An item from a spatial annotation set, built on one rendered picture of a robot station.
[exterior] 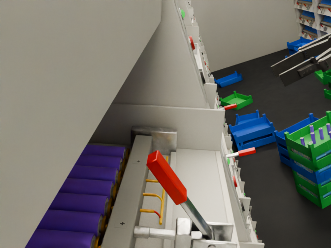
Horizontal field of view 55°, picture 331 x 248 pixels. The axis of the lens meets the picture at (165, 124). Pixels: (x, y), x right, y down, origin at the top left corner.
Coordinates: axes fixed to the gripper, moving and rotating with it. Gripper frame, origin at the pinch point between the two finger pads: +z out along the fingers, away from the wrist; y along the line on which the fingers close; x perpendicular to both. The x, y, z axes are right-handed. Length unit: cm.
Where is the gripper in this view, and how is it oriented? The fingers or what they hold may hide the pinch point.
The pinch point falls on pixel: (289, 70)
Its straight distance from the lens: 78.6
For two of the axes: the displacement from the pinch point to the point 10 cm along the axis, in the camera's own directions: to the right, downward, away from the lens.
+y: 0.6, -4.1, 9.1
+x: -5.2, -7.9, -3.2
